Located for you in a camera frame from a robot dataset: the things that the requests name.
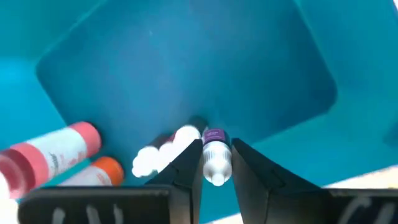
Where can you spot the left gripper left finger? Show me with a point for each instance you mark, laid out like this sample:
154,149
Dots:
183,174

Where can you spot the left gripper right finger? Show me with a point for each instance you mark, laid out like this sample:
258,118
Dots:
258,186

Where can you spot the small purple-label dye bottle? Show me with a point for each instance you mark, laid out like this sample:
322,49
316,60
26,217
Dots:
217,158

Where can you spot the small dark dye bottle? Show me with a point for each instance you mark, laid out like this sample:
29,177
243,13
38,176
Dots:
186,135

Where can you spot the small red dye bottle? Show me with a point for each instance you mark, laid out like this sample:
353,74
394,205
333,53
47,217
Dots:
146,161

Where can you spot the large orange-capped dye bottle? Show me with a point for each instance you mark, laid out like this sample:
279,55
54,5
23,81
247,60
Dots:
105,169

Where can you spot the blue plastic bin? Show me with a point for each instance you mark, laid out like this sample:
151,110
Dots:
186,62

